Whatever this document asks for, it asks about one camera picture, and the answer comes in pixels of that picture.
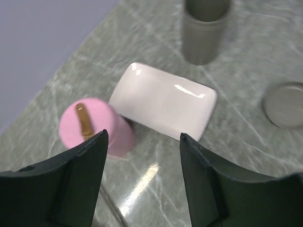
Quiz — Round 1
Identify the pink cylindrical container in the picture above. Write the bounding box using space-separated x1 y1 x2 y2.
58 97 136 158

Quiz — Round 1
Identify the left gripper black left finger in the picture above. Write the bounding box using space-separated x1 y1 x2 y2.
0 130 108 227

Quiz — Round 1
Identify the pink round lid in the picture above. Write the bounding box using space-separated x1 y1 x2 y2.
59 98 117 149

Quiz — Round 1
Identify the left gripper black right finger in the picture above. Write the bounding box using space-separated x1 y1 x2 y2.
179 133 303 227

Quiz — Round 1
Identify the grey round lid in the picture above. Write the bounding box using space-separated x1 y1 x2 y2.
261 81 303 130

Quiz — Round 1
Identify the white rectangular plate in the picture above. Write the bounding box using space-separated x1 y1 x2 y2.
109 62 217 141

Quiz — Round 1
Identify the grey cylindrical container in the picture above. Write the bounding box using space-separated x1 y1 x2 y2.
181 0 233 65

